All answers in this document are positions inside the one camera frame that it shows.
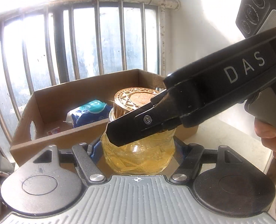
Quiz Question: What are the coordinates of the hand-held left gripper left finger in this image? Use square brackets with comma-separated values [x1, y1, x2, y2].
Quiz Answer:
[18, 139, 106, 185]

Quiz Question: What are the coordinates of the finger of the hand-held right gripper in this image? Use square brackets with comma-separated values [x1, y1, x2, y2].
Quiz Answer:
[106, 91, 183, 148]

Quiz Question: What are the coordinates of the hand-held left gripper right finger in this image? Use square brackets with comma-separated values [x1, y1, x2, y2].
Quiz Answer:
[169, 138, 253, 184]

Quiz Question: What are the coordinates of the yellow glass jar gold lid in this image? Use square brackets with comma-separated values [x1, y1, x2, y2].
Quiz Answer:
[101, 87, 176, 175]

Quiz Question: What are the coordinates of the brown cardboard box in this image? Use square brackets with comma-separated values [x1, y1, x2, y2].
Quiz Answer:
[10, 69, 199, 166]

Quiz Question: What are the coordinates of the blue wet wipes pack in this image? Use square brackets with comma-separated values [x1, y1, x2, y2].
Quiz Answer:
[66, 99, 113, 129]

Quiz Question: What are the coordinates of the red white toothpaste tube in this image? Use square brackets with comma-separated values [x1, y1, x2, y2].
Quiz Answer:
[47, 126, 60, 136]

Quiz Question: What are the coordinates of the person's right hand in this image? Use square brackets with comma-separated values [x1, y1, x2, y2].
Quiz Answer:
[255, 119, 276, 162]

